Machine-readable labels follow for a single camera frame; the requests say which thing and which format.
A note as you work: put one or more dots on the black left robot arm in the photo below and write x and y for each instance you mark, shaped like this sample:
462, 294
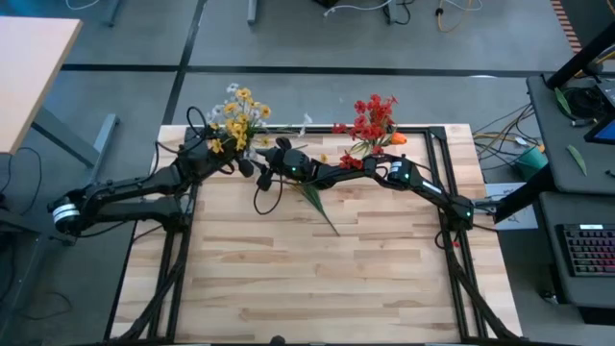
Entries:
134, 185

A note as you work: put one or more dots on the white paper sheet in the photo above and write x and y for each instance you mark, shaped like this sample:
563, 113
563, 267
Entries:
499, 192

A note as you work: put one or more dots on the white artificial flower bunch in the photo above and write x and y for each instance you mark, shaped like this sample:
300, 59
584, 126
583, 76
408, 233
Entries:
232, 88

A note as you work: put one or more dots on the teal cup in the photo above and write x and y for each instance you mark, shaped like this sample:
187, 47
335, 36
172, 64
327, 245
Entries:
531, 165

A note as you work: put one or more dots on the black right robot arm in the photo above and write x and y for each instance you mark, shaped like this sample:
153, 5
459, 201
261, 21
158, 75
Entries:
432, 190

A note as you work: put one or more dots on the dark grey desk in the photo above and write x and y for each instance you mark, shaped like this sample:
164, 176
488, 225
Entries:
552, 144

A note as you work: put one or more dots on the green leaf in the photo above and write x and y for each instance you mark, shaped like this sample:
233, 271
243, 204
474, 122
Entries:
576, 159
562, 101

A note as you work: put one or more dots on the black aluminium table frame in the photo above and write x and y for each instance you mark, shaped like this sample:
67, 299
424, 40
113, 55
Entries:
418, 130

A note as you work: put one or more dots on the ribbed clear glass vase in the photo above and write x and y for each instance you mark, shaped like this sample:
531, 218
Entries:
250, 154

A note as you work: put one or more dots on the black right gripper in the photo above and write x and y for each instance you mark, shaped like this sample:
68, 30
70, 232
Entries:
290, 165

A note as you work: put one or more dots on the orange artificial tulip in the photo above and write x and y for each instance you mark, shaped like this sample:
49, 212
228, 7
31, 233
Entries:
399, 138

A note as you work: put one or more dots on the light wood desk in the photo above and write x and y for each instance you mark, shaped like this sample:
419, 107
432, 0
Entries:
33, 72

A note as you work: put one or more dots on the black backlit keyboard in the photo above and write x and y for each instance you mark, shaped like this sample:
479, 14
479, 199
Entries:
588, 250

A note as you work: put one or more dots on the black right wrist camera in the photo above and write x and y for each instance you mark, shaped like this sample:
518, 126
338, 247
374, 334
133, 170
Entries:
265, 180

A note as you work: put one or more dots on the tablet with blue screen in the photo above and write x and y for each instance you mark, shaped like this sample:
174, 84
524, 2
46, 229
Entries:
605, 130

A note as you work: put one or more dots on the red artificial flower bunch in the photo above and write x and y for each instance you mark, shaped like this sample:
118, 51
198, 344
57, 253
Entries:
367, 132
379, 108

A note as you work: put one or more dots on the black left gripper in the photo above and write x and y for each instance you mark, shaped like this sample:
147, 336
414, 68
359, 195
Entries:
204, 151

